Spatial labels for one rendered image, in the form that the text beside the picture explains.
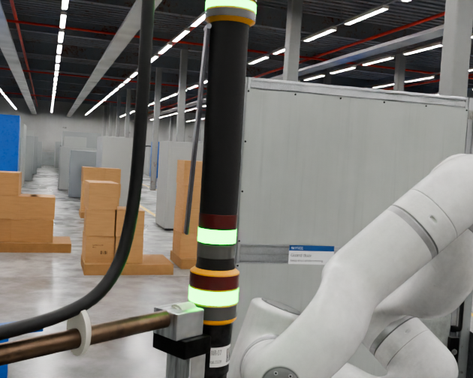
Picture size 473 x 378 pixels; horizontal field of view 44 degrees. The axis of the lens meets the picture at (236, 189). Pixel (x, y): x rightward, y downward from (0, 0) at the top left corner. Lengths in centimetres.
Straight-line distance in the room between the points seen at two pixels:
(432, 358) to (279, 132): 140
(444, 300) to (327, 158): 145
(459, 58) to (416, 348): 637
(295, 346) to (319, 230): 179
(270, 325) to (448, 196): 29
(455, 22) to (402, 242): 675
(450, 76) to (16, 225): 664
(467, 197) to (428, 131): 186
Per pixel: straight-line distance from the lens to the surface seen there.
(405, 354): 121
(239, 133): 49
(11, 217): 969
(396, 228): 79
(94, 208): 797
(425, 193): 81
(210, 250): 49
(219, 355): 51
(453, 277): 106
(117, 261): 44
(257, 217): 238
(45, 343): 41
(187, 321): 48
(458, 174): 82
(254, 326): 77
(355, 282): 76
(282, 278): 245
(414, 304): 113
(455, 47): 741
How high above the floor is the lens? 167
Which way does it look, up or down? 3 degrees down
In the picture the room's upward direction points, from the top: 4 degrees clockwise
